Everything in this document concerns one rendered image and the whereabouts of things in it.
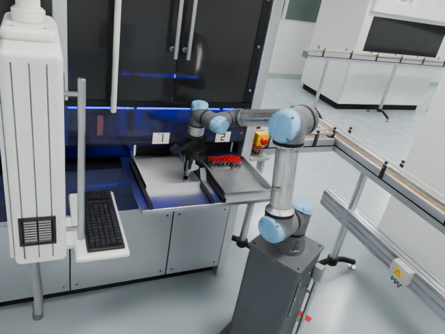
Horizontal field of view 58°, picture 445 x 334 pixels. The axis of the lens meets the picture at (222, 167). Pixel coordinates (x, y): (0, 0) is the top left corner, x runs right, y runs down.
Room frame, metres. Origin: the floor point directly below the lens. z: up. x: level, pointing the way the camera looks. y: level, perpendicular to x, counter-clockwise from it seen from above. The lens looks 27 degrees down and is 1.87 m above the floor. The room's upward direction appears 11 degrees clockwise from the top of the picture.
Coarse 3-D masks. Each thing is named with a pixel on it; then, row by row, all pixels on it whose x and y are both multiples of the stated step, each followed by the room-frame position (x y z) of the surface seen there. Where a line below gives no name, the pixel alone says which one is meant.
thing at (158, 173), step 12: (132, 156) 1.77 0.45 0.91; (144, 156) 1.86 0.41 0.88; (156, 156) 1.88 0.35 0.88; (168, 156) 1.91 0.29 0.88; (180, 156) 1.91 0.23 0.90; (144, 168) 1.73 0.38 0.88; (156, 168) 1.76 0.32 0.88; (168, 168) 1.78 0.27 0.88; (180, 168) 1.80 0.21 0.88; (144, 180) 1.57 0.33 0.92; (156, 180) 1.64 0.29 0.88; (168, 180) 1.66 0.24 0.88; (180, 180) 1.68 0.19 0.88; (192, 180) 1.71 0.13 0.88
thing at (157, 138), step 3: (153, 135) 1.80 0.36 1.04; (156, 135) 1.81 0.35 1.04; (159, 135) 1.82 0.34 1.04; (165, 135) 1.83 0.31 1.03; (168, 135) 1.84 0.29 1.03; (153, 138) 1.80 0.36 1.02; (156, 138) 1.81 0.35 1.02; (159, 138) 1.82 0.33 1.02; (165, 138) 1.83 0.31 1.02; (168, 138) 1.84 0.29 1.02; (153, 141) 1.80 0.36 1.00; (156, 141) 1.81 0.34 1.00; (159, 141) 1.82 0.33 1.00; (165, 141) 1.83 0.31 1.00; (168, 141) 1.84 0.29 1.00
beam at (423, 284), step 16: (336, 192) 2.49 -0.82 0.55; (336, 208) 2.36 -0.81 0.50; (352, 224) 2.23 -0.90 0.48; (368, 224) 2.16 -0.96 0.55; (368, 240) 2.08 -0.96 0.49; (384, 240) 2.01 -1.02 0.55; (384, 256) 1.95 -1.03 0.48; (400, 256) 1.88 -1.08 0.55; (416, 272) 1.77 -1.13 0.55; (416, 288) 1.73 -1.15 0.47; (432, 288) 1.67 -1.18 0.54; (432, 304) 1.63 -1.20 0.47
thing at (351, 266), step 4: (328, 256) 2.30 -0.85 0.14; (340, 256) 2.34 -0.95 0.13; (344, 256) 2.36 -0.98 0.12; (320, 260) 2.26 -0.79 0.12; (324, 260) 2.26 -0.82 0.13; (328, 260) 2.27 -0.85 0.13; (332, 260) 2.27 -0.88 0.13; (336, 260) 2.28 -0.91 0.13; (340, 260) 2.32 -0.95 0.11; (344, 260) 2.34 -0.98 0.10; (348, 260) 2.36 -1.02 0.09; (352, 260) 2.38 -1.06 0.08; (324, 264) 2.25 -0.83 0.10; (328, 264) 2.27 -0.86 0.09; (332, 264) 2.27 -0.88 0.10; (336, 264) 2.29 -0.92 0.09; (348, 264) 2.42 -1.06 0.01; (352, 264) 2.40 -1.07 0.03; (352, 268) 2.38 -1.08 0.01
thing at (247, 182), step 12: (240, 168) 1.93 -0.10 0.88; (252, 168) 1.91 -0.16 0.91; (216, 180) 1.69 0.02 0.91; (228, 180) 1.77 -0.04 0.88; (240, 180) 1.80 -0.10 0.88; (252, 180) 1.82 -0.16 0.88; (264, 180) 1.79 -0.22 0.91; (228, 192) 1.60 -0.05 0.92; (240, 192) 1.63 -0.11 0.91; (252, 192) 1.66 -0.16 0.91; (264, 192) 1.69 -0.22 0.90
